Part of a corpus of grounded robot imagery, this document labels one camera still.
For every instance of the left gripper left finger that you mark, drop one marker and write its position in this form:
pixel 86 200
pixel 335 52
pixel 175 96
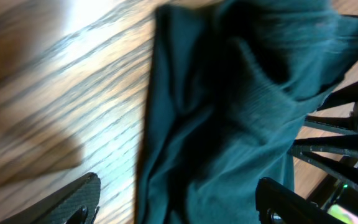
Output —
pixel 77 202

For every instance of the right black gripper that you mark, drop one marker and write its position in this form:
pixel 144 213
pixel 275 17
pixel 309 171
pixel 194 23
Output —
pixel 337 193

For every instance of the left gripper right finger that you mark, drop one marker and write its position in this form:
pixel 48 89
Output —
pixel 276 204

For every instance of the dark navy shirt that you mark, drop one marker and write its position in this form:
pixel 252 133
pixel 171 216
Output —
pixel 230 87

